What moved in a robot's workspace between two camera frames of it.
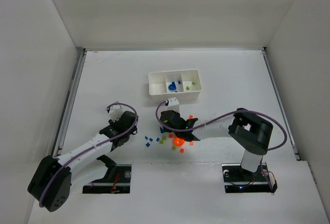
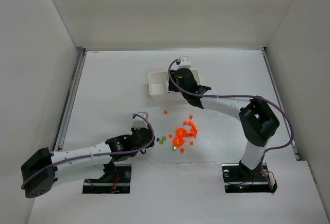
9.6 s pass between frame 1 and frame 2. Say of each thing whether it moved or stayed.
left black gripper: moved
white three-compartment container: stayed
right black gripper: moved
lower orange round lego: stayed
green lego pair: stayed
